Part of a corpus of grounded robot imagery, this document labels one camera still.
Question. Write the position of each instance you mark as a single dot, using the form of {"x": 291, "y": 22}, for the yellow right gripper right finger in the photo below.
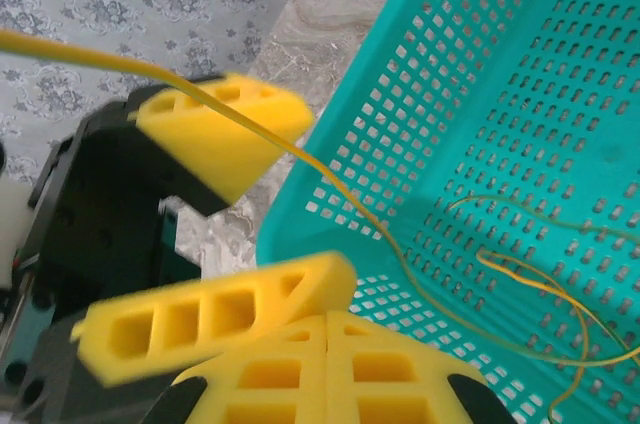
{"x": 425, "y": 374}

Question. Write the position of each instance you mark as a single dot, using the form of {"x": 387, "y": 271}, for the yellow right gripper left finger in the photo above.
{"x": 220, "y": 370}

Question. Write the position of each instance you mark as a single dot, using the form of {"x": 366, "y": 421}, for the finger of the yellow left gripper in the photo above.
{"x": 325, "y": 279}
{"x": 215, "y": 144}

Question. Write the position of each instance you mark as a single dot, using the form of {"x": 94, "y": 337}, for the teal plastic basket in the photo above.
{"x": 282, "y": 254}

